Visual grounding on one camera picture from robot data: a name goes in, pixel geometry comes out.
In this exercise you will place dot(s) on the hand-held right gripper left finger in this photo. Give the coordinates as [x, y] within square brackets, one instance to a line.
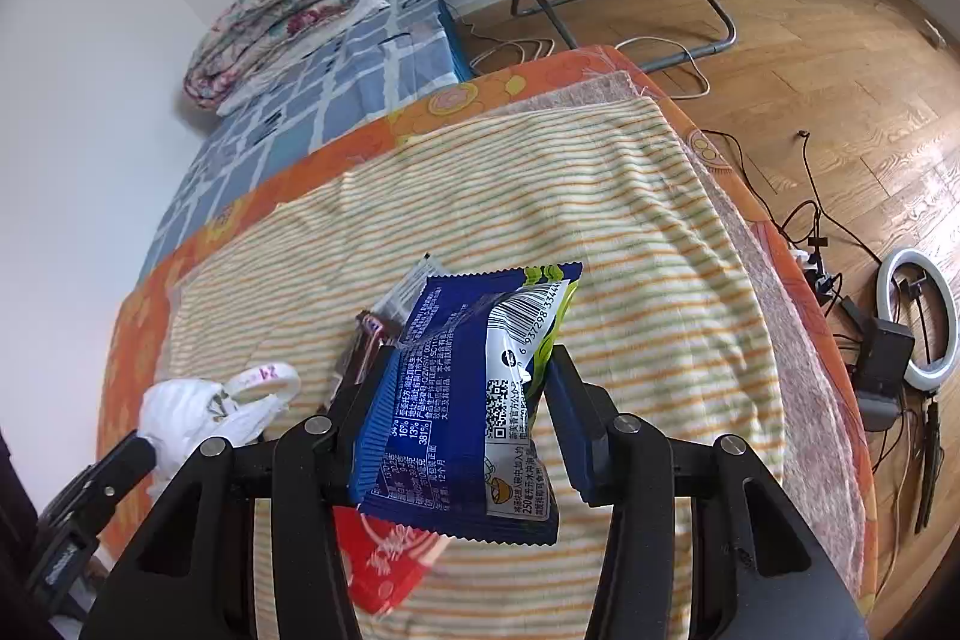
[361, 401]

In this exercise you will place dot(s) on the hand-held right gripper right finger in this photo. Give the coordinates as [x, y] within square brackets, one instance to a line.
[576, 452]

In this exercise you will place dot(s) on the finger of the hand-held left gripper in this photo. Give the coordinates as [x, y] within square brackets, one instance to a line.
[105, 471]

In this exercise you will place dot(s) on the brown snack packet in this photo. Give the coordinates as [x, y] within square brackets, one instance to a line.
[367, 340]

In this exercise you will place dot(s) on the blue snack packet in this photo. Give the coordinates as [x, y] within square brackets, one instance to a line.
[450, 400]

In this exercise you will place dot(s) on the white plastic bag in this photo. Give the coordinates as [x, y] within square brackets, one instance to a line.
[180, 415]

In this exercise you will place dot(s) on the silver clear wrapper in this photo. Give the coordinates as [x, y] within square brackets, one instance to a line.
[409, 291]

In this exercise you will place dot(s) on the red snack packet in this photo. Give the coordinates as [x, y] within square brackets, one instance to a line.
[382, 565]

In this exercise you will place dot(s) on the grey fringed cloth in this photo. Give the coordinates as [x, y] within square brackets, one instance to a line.
[817, 400]

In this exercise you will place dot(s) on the yellow striped blanket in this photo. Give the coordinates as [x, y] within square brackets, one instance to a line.
[525, 190]

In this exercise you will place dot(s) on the power strip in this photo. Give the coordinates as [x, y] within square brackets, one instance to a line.
[817, 272]

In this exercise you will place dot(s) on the black box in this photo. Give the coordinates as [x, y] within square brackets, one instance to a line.
[885, 370]

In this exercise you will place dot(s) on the blue checked bedsheet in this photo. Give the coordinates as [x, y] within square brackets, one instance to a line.
[337, 70]

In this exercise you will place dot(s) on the black tripod pole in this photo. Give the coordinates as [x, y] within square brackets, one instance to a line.
[930, 467]

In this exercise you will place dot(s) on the folded floral quilt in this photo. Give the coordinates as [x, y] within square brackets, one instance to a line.
[277, 14]

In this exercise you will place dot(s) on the white floor socket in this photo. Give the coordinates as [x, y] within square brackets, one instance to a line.
[936, 34]

